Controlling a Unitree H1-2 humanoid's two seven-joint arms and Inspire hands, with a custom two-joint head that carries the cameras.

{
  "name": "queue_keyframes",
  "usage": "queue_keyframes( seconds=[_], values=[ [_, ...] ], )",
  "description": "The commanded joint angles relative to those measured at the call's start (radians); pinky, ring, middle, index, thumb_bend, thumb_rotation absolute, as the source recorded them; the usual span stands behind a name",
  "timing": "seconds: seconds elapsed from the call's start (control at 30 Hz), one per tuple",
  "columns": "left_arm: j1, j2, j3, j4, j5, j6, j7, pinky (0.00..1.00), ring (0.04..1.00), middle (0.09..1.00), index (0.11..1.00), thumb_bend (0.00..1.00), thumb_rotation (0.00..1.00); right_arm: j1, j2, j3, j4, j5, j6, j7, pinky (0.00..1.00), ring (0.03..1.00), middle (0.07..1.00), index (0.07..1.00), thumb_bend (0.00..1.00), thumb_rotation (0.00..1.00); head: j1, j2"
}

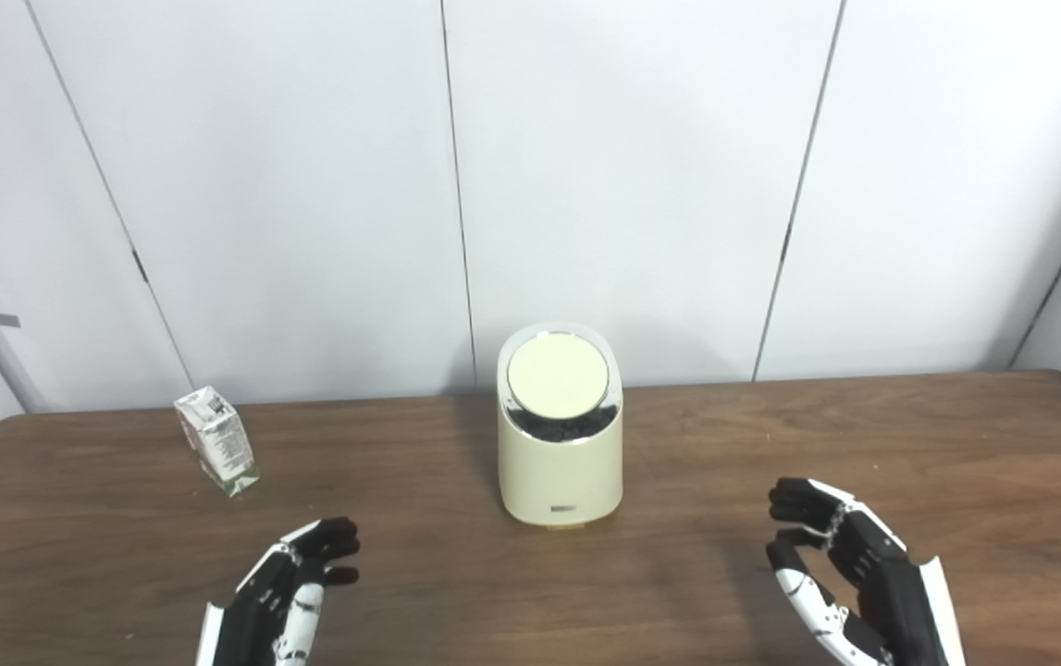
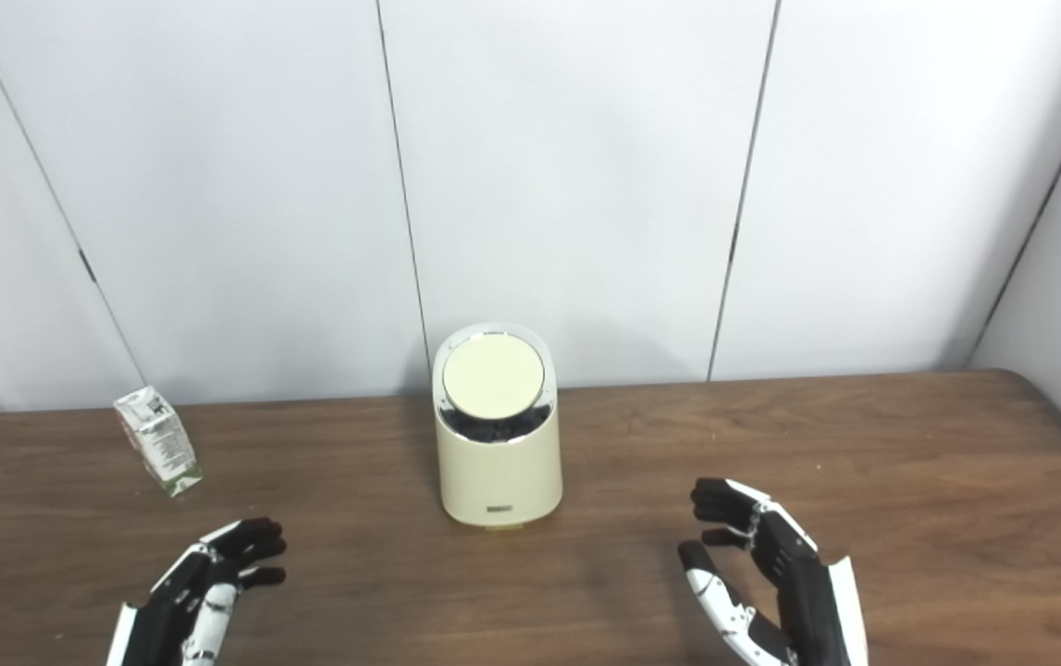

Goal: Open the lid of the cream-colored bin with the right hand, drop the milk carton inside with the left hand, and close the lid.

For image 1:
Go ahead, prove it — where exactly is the white green milk carton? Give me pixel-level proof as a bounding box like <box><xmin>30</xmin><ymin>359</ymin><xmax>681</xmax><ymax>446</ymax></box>
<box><xmin>174</xmin><ymin>386</ymin><xmax>261</xmax><ymax>498</ymax></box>

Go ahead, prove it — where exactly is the cream round bin lid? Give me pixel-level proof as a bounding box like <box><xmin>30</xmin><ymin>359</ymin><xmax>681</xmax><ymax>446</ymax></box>
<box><xmin>506</xmin><ymin>335</ymin><xmax>611</xmax><ymax>420</ymax></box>

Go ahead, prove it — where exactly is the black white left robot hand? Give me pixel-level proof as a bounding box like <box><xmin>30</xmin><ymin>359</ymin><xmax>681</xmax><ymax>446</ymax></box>
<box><xmin>197</xmin><ymin>518</ymin><xmax>361</xmax><ymax>666</ymax></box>

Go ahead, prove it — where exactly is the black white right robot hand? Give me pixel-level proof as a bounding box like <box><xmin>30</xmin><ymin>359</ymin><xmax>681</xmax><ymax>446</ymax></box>
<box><xmin>766</xmin><ymin>477</ymin><xmax>966</xmax><ymax>666</ymax></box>

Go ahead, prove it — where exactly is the cream-colored cylindrical bin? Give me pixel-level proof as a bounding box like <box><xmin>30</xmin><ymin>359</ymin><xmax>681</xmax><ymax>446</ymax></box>
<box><xmin>497</xmin><ymin>321</ymin><xmax>624</xmax><ymax>528</ymax></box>

